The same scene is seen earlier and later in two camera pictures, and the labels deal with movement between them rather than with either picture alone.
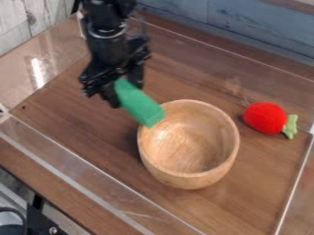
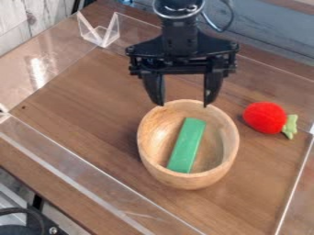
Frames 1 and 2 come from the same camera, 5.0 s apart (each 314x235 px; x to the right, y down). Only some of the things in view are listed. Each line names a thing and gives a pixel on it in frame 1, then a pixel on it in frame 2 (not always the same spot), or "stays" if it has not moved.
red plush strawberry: x=268 y=117 stays
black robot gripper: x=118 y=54 -> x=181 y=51
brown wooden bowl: x=189 y=149 stays
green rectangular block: x=138 y=103 -> x=186 y=145
